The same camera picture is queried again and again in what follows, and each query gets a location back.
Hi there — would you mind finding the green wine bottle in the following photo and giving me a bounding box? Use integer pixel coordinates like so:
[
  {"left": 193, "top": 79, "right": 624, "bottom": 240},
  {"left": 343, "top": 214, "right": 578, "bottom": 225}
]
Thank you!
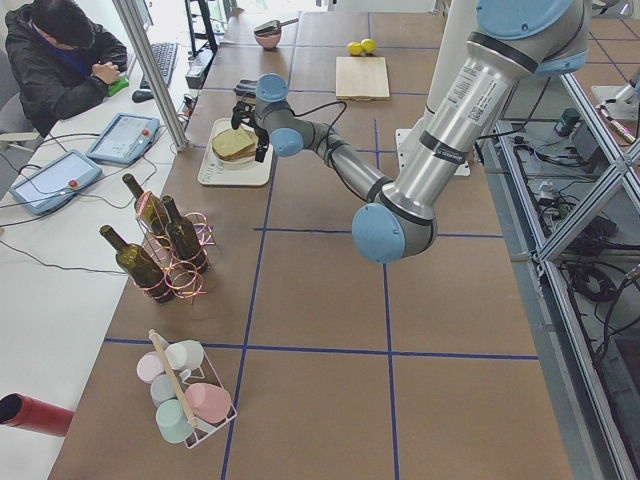
[
  {"left": 99, "top": 225, "right": 175, "bottom": 303},
  {"left": 161, "top": 195, "right": 208, "bottom": 273},
  {"left": 122, "top": 173, "right": 169, "bottom": 236}
]

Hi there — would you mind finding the teach pendant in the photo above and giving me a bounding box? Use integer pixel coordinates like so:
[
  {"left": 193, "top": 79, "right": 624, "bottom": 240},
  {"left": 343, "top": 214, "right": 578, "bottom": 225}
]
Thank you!
[
  {"left": 86, "top": 113, "right": 160, "bottom": 166},
  {"left": 9, "top": 149, "right": 102, "bottom": 216}
]

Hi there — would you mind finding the person at desk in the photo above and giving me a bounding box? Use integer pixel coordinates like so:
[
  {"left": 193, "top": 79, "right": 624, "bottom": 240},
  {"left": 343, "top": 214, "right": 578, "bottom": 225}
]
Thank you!
[{"left": 5, "top": 1, "right": 128, "bottom": 137}]

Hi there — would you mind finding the bread slice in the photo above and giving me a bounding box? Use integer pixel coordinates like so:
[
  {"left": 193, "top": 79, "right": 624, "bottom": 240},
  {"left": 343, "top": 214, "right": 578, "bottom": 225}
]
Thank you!
[
  {"left": 211, "top": 129, "right": 255, "bottom": 159},
  {"left": 217, "top": 145, "right": 256, "bottom": 162}
]

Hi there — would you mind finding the lilac cup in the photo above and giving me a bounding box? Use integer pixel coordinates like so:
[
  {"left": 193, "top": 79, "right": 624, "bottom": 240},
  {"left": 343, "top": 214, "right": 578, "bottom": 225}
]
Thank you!
[{"left": 136, "top": 351, "right": 165, "bottom": 384}]

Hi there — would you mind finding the black keyboard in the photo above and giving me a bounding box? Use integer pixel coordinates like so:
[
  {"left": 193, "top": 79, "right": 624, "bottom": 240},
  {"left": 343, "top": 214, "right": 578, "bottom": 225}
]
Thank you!
[{"left": 151, "top": 42, "right": 179, "bottom": 86}]

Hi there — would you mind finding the grey blue cup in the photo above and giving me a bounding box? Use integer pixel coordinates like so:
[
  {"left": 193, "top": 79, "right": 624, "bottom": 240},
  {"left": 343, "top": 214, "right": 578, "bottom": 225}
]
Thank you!
[{"left": 150, "top": 374, "right": 176, "bottom": 407}]

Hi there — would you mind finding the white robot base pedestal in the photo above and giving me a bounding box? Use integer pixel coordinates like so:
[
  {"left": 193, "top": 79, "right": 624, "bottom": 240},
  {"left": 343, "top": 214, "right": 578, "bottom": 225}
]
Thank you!
[{"left": 396, "top": 0, "right": 477, "bottom": 170}]

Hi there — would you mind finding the red cylinder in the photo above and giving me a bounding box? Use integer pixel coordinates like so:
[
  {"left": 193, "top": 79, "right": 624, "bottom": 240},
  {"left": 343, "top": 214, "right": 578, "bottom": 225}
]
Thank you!
[{"left": 1, "top": 393, "right": 74, "bottom": 437}]

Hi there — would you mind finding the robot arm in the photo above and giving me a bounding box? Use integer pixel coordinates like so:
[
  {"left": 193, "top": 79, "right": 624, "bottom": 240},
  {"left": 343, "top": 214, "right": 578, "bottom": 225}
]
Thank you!
[{"left": 254, "top": 1, "right": 591, "bottom": 264}]

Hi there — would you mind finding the green wine bottle front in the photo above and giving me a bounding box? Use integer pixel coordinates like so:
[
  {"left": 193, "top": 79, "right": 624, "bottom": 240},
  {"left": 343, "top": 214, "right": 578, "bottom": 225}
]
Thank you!
[{"left": 99, "top": 225, "right": 175, "bottom": 303}]

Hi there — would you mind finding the white round plate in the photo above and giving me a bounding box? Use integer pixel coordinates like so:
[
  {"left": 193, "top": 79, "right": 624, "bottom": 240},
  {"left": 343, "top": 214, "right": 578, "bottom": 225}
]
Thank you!
[{"left": 211, "top": 129, "right": 257, "bottom": 162}]

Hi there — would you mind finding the metal scoop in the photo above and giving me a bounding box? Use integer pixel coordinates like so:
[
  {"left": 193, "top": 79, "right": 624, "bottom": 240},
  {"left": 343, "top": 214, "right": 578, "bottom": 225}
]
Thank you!
[{"left": 253, "top": 18, "right": 299, "bottom": 37}]

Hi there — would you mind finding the grey folded cloth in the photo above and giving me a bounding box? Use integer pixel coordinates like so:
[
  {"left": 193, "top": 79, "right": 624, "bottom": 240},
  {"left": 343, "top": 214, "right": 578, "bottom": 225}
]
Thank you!
[{"left": 233, "top": 79, "right": 257, "bottom": 98}]

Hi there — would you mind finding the teach pendant far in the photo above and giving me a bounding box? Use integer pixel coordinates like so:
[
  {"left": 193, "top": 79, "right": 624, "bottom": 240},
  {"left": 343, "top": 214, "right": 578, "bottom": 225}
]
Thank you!
[{"left": 86, "top": 113, "right": 160, "bottom": 166}]

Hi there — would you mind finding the copper wire bottle rack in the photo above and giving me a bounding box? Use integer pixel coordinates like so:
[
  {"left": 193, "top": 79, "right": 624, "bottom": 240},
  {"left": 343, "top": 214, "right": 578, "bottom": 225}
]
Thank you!
[{"left": 136, "top": 218, "right": 206, "bottom": 303}]

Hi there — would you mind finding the white wire cup rack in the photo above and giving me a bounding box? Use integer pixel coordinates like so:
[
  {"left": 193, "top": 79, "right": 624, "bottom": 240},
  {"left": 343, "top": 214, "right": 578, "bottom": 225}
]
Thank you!
[{"left": 137, "top": 330, "right": 237, "bottom": 449}]

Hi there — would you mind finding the pink cup large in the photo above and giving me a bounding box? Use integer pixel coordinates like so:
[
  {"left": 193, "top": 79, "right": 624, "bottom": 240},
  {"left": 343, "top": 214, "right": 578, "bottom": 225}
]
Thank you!
[{"left": 185, "top": 383, "right": 232, "bottom": 424}]

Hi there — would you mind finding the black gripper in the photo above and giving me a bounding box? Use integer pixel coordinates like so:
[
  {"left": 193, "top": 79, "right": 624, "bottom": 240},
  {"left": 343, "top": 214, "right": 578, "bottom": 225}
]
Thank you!
[{"left": 253, "top": 125, "right": 270, "bottom": 163}]

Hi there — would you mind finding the green wine bottle back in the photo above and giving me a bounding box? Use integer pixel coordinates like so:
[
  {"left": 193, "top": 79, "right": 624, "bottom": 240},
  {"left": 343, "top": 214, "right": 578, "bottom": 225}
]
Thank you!
[{"left": 122, "top": 173, "right": 169, "bottom": 236}]

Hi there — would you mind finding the mint green cup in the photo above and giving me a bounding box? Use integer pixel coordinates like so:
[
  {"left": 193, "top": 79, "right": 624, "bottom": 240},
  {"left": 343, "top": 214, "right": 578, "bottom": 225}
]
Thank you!
[{"left": 155, "top": 399, "right": 194, "bottom": 444}]

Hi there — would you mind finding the pink bowl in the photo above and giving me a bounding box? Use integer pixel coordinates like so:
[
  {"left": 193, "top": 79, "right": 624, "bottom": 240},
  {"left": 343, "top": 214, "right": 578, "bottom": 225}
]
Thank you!
[{"left": 254, "top": 29, "right": 281, "bottom": 50}]

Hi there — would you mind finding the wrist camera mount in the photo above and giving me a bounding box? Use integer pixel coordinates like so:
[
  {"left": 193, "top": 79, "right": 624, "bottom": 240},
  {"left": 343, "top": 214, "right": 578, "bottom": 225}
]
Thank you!
[{"left": 231, "top": 100, "right": 256, "bottom": 130}]

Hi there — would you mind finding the yellow lemon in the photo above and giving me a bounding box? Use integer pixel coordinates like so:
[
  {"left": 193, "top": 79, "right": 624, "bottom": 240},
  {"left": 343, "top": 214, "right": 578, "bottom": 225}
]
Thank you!
[
  {"left": 347, "top": 42, "right": 364, "bottom": 57},
  {"left": 360, "top": 38, "right": 377, "bottom": 55}
]

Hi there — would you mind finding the yellow lemon right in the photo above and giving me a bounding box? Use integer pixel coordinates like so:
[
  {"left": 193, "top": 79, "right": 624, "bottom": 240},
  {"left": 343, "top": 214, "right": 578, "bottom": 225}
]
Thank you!
[{"left": 360, "top": 38, "right": 377, "bottom": 55}]

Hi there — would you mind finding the bread slice under egg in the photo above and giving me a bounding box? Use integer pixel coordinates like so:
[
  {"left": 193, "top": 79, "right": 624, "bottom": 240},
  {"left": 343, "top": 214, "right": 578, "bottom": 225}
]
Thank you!
[{"left": 217, "top": 145, "right": 256, "bottom": 162}]

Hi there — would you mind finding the green handled tool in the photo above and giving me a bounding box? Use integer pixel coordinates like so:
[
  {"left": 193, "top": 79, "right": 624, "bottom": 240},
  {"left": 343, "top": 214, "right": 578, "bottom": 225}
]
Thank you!
[{"left": 107, "top": 75, "right": 130, "bottom": 97}]

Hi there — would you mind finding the cream bear tray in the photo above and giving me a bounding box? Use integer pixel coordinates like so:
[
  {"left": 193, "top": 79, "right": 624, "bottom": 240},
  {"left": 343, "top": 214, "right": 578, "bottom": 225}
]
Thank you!
[{"left": 197, "top": 118, "right": 273, "bottom": 187}]

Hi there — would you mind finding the white cup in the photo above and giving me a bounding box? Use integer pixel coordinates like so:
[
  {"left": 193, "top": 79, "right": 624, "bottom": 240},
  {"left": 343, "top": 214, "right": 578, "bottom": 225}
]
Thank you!
[{"left": 165, "top": 340, "right": 204, "bottom": 371}]

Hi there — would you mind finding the black computer mouse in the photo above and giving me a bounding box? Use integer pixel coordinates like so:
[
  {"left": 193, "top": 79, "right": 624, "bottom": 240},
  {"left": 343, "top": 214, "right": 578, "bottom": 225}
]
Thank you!
[{"left": 131, "top": 89, "right": 154, "bottom": 104}]

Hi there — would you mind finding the teach pendant near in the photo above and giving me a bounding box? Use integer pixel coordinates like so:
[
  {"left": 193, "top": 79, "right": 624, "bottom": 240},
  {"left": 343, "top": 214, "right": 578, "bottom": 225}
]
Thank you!
[{"left": 9, "top": 149, "right": 102, "bottom": 216}]

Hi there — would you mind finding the aluminium frame post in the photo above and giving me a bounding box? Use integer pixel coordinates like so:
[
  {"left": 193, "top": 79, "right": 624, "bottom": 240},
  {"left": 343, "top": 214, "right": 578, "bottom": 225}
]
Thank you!
[{"left": 113, "top": 0, "right": 189, "bottom": 152}]

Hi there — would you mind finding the yellow lemon left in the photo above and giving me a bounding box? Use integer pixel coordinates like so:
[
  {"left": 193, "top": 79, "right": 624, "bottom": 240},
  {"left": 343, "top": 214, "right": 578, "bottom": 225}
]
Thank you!
[{"left": 347, "top": 42, "right": 364, "bottom": 57}]

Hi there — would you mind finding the green wine bottle middle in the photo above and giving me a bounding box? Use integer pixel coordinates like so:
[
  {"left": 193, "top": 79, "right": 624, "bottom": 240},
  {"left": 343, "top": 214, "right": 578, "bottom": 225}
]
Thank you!
[{"left": 161, "top": 195, "right": 208, "bottom": 273}]

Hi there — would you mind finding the wooden cutting board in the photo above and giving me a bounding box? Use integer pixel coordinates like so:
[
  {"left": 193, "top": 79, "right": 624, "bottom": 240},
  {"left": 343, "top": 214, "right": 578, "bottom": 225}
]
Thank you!
[{"left": 335, "top": 56, "right": 390, "bottom": 100}]

